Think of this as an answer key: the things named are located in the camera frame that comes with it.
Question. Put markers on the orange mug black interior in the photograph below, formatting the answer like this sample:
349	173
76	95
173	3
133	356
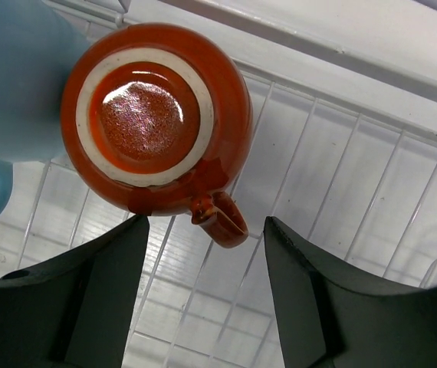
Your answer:
158	120

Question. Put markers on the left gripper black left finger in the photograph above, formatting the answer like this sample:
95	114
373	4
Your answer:
75	309

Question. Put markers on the light blue ceramic mug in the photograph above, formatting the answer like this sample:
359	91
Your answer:
38	50

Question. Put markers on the white wire dish rack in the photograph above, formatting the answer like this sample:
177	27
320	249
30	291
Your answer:
357	180

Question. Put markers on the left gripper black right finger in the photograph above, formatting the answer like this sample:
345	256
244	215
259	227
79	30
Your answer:
332	314

